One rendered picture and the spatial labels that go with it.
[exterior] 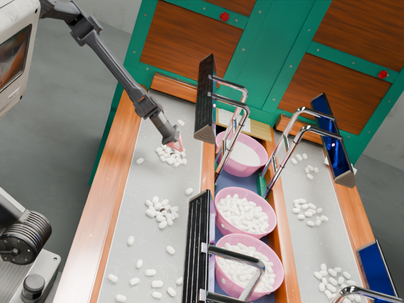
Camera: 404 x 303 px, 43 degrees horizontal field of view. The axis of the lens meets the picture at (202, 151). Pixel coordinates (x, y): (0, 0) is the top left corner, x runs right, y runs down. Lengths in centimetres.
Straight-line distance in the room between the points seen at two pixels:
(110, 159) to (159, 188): 22
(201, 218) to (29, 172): 180
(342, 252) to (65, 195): 156
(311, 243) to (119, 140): 90
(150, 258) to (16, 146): 167
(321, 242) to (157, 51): 118
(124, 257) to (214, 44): 121
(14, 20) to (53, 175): 185
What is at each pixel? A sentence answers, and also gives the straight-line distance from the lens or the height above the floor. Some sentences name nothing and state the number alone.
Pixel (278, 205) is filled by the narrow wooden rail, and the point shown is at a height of 77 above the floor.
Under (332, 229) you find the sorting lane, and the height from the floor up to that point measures 74.
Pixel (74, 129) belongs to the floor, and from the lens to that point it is 346.
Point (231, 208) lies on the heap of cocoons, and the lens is 208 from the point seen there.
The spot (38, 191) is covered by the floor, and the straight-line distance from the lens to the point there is 295.
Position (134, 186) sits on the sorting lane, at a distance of 198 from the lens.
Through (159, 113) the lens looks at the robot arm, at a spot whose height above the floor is 97.
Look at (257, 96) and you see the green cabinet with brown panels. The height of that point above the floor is 90.
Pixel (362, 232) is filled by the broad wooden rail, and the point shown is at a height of 77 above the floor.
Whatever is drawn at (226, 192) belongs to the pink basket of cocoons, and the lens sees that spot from 212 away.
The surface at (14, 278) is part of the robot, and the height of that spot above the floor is 48.
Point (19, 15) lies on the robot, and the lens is 134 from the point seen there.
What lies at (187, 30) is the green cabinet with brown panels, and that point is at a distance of 247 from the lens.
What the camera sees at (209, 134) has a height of 108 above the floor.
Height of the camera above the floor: 199
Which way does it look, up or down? 33 degrees down
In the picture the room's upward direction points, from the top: 24 degrees clockwise
